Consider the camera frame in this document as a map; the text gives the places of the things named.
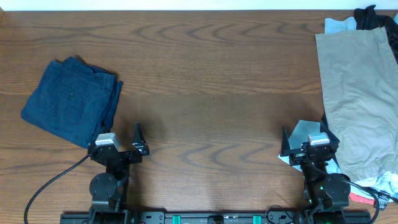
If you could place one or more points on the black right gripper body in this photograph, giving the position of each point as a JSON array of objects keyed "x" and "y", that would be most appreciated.
[{"x": 296, "y": 156}]

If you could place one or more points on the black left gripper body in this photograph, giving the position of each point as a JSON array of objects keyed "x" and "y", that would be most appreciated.
[{"x": 127, "y": 159}]

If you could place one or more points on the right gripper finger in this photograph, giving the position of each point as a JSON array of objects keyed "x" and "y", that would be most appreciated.
[
  {"x": 285, "y": 146},
  {"x": 325, "y": 129}
]

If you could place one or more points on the khaki shorts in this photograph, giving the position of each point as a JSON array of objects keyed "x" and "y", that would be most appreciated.
[{"x": 358, "y": 73}]

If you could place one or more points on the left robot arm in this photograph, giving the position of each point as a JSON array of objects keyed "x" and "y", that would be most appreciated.
[{"x": 109, "y": 189}]

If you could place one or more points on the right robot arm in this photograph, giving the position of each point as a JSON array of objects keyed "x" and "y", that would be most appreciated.
[{"x": 326, "y": 193}]

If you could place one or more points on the light blue garment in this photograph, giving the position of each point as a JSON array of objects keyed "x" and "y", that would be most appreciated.
[{"x": 304, "y": 128}]

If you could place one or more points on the red pink garment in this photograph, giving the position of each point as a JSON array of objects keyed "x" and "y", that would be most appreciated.
[{"x": 360, "y": 199}]

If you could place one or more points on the light plaid garment with tag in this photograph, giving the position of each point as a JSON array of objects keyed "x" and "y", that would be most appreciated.
[{"x": 384, "y": 187}]

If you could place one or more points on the folded navy blue shorts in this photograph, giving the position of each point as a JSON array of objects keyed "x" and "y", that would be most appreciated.
[{"x": 74, "y": 101}]

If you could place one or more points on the black patterned garment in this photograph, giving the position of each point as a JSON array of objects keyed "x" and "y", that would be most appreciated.
[{"x": 367, "y": 19}]

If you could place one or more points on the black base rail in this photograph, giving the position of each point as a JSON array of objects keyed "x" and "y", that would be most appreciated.
[{"x": 272, "y": 216}]

